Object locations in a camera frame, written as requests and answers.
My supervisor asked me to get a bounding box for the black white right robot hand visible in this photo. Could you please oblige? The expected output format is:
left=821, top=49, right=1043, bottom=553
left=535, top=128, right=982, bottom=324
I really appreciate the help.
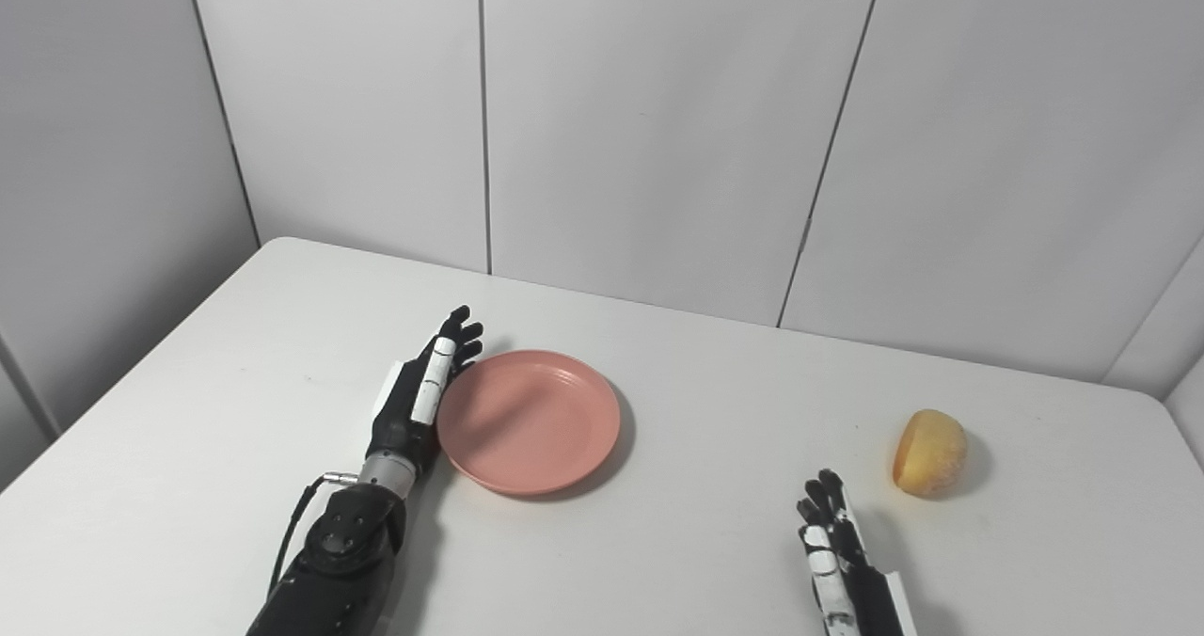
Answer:
left=796, top=469, right=918, bottom=636

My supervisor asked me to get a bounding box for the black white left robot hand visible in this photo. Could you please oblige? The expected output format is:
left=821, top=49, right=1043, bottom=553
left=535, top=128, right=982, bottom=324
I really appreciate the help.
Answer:
left=366, top=305, right=484, bottom=472

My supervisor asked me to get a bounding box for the pink round plate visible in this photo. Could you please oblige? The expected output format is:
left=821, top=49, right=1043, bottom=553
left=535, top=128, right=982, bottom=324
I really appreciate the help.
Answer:
left=436, top=350, right=622, bottom=497

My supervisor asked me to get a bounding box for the yellow bread roll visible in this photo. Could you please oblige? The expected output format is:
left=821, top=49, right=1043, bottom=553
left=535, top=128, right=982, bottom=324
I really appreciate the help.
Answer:
left=892, top=409, right=969, bottom=498

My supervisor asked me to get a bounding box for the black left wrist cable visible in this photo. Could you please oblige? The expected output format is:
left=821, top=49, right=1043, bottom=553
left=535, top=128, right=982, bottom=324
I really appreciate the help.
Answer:
left=268, top=471, right=360, bottom=599

